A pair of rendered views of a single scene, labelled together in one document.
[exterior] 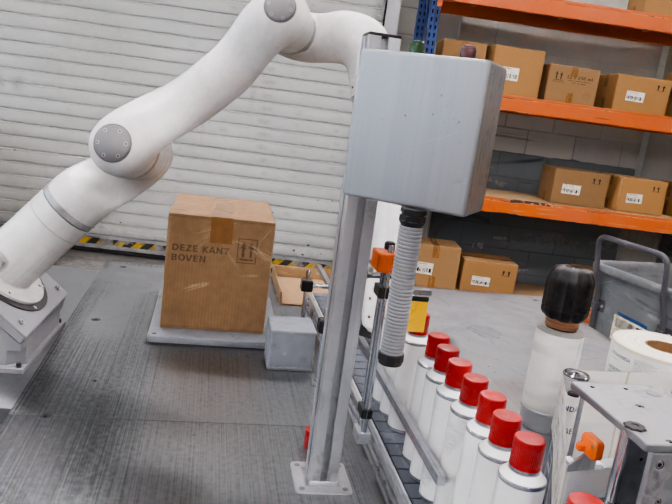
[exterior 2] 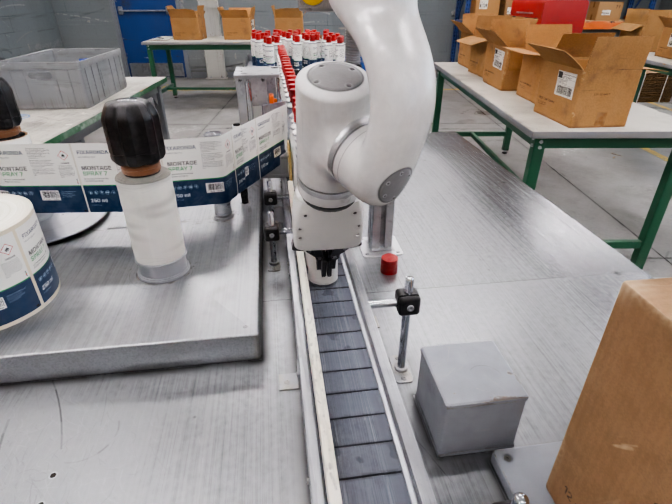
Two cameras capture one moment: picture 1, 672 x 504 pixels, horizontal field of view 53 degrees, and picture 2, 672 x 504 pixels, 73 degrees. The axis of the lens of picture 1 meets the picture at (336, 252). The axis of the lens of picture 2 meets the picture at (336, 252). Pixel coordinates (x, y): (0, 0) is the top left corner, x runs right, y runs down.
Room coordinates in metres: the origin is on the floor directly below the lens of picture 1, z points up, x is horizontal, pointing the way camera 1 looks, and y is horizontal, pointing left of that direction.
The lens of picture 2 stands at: (1.84, -0.06, 1.32)
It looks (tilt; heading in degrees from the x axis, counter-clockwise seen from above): 30 degrees down; 184
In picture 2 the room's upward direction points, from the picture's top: straight up
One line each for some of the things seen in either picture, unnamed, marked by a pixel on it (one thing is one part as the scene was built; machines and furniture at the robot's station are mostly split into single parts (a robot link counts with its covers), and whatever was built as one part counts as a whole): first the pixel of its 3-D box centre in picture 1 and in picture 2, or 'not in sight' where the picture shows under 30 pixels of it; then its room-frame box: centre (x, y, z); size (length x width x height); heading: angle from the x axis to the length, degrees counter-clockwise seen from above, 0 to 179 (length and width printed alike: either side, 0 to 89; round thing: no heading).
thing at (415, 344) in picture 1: (411, 371); not in sight; (1.07, -0.15, 0.98); 0.05 x 0.05 x 0.20
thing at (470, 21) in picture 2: not in sight; (480, 40); (-2.19, 0.84, 0.97); 0.45 x 0.40 x 0.37; 96
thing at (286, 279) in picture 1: (317, 286); not in sight; (2.01, 0.04, 0.85); 0.30 x 0.26 x 0.04; 11
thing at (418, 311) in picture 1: (417, 314); not in sight; (1.03, -0.14, 1.09); 0.03 x 0.01 x 0.06; 101
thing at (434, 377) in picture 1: (437, 413); not in sight; (0.92, -0.18, 0.98); 0.05 x 0.05 x 0.20
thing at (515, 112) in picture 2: not in sight; (516, 144); (-1.32, 0.99, 0.39); 2.20 x 0.80 x 0.78; 4
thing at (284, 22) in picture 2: not in sight; (291, 22); (-4.47, -1.01, 0.97); 0.48 x 0.47 x 0.37; 7
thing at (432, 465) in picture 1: (356, 333); (360, 289); (1.31, -0.06, 0.96); 1.07 x 0.01 x 0.01; 11
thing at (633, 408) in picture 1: (653, 414); (257, 71); (0.64, -0.34, 1.14); 0.14 x 0.11 x 0.01; 11
